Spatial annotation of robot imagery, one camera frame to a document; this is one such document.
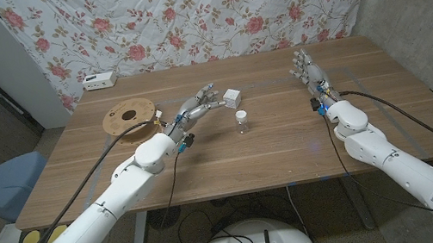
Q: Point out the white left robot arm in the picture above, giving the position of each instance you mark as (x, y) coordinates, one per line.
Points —
(85, 229)

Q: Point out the white power strip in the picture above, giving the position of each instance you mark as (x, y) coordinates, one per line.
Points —
(99, 81)

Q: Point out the white cube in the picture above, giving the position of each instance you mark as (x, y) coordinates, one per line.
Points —
(234, 98)

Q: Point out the blue stool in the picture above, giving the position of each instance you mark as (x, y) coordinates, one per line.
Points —
(4, 185)

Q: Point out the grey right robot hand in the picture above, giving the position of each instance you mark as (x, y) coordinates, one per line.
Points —
(316, 77)

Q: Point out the clear medicine bottle white cap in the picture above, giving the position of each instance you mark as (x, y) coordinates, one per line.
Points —
(242, 122)

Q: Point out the white table leg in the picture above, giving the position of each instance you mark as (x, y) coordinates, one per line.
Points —
(139, 238)

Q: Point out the cardboard filament reel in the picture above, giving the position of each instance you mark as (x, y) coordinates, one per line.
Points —
(123, 112)

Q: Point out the black round floor base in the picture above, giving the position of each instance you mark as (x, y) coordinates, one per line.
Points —
(166, 217)

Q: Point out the floral backdrop cloth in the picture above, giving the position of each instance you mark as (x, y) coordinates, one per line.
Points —
(192, 20)

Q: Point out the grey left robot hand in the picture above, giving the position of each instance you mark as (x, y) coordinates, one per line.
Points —
(189, 115)

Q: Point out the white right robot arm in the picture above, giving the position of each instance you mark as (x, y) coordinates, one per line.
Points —
(402, 166)

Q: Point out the grey table leg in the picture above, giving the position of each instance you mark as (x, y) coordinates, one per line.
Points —
(358, 203)

